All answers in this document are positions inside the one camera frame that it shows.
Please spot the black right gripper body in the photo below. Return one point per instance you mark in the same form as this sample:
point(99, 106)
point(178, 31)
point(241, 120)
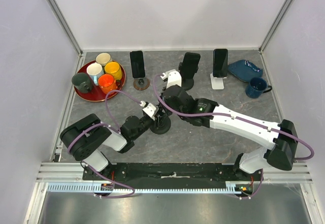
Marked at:
point(166, 103)

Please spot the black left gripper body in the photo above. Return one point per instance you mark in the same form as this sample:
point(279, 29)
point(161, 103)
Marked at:
point(145, 123)

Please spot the black round-base phone stand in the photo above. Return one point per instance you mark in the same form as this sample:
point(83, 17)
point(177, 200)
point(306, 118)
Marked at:
point(162, 123)

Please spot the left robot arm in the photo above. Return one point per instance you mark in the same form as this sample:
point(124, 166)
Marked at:
point(84, 138)

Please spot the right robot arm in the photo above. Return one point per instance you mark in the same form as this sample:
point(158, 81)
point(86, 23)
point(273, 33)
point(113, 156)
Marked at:
point(277, 140)

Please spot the round wooden phone stand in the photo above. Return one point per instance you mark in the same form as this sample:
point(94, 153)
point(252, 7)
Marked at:
point(141, 83)

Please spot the white phone stand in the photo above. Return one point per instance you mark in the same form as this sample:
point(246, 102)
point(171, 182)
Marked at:
point(216, 83)

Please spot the black phone on wooden stand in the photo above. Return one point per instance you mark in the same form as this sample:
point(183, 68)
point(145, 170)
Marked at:
point(137, 64)

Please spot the black phone on white stand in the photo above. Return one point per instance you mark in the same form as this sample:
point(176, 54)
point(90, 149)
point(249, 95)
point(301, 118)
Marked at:
point(220, 63)

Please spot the orange mug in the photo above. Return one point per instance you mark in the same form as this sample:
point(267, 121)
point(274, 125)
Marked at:
point(107, 83)

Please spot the red round tray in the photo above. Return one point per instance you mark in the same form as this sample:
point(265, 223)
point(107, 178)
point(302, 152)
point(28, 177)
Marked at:
point(96, 94)

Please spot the yellow mug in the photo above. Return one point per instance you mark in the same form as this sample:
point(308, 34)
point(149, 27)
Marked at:
point(113, 68)

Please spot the blue shell-shaped plate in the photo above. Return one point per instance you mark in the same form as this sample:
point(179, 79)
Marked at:
point(245, 70)

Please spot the dark green mug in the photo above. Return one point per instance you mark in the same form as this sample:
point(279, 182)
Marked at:
point(82, 82)

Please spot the cream beige mug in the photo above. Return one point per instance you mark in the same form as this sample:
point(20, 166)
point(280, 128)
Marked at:
point(103, 59)

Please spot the dark blue ceramic mug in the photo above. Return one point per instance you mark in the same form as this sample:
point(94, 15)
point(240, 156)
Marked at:
point(256, 87)

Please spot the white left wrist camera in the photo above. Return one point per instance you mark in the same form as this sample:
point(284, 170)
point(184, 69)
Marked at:
point(149, 109)

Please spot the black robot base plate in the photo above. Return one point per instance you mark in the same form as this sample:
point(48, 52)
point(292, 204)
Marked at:
point(177, 175)

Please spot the white mug blue handle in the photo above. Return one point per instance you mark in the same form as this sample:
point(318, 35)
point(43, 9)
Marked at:
point(95, 71)

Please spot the light blue cable duct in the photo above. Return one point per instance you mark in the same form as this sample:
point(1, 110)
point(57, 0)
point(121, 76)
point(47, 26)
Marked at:
point(98, 188)

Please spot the aluminium front frame rail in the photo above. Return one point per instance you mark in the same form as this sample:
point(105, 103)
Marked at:
point(60, 172)

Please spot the aluminium corner frame post left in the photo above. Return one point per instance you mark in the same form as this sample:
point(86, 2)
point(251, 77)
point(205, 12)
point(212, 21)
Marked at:
point(65, 26)

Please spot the aluminium corner frame post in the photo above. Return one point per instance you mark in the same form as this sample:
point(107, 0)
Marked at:
point(65, 26)
point(277, 21)

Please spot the aluminium corner frame post right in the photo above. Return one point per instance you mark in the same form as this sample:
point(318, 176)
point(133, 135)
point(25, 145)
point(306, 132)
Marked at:
point(277, 21)

